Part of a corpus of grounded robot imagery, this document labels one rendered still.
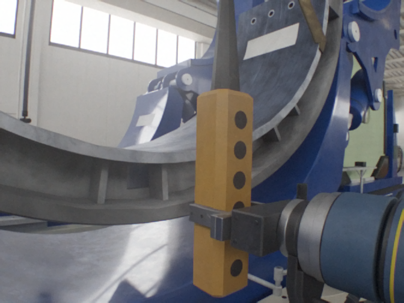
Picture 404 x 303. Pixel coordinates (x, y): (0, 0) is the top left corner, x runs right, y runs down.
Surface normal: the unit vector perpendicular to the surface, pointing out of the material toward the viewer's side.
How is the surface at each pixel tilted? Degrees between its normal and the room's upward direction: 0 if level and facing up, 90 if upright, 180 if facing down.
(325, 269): 110
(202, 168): 90
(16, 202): 90
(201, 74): 90
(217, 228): 90
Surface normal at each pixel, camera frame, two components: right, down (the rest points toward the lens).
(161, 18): 0.64, 0.01
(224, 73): -0.09, -0.07
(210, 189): -0.77, -0.02
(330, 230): -0.69, -0.44
